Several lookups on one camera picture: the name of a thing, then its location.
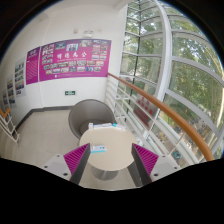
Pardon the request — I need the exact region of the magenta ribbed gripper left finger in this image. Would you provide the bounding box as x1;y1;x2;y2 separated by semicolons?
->
41;142;92;185

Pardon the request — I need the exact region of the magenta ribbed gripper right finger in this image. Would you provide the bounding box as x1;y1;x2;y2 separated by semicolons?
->
127;142;184;187

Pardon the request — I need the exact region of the small white blue card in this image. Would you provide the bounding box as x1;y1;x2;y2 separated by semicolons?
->
90;145;106;153

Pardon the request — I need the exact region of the round cream table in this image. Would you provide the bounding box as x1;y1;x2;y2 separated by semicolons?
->
79;127;137;181

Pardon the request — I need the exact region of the white metal railing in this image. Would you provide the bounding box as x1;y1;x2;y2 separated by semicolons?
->
106;74;214;167

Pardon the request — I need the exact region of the grey tub chair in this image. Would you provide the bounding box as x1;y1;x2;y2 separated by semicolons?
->
68;99;115;139

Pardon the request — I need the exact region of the red warning sign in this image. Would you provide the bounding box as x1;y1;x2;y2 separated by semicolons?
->
134;94;158;129

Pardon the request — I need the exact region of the green exit sign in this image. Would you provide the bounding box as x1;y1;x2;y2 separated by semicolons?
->
65;91;76;96

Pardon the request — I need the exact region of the left orange handrail railing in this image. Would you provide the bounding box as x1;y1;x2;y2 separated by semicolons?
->
0;108;20;144

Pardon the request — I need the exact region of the orange wooden handrail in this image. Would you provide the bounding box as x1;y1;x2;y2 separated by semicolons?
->
108;73;214;161

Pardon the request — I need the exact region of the narrow magenta wall poster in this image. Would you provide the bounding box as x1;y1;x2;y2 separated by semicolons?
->
26;47;40;85

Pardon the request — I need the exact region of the white photo wall panel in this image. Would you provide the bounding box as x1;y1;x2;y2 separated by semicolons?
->
7;76;16;108
14;58;25;97

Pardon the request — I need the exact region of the large magenta wall poster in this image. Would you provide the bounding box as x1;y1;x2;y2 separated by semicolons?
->
38;38;112;82

